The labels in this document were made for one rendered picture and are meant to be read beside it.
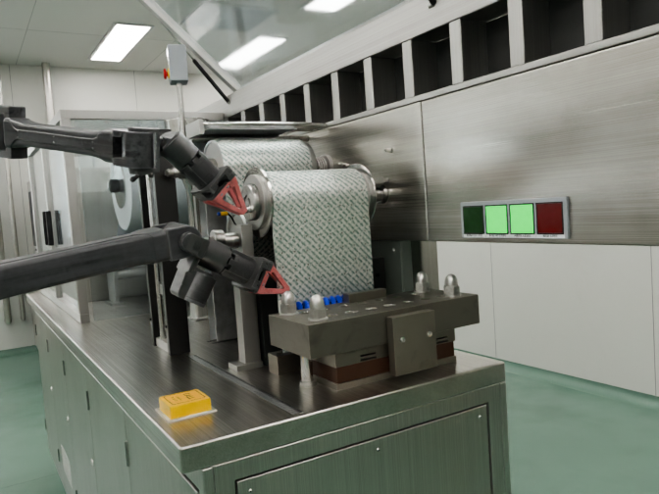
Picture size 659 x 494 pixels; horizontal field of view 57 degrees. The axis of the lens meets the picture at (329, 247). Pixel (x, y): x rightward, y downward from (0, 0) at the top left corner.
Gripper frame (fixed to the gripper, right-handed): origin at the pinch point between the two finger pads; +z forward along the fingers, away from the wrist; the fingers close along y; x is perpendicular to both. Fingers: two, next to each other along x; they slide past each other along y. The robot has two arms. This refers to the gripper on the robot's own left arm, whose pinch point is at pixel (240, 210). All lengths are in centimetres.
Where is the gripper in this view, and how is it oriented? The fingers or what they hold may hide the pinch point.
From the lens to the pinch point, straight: 126.0
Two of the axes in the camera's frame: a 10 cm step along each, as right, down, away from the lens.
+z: 6.4, 6.4, 4.3
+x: 5.5, -7.7, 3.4
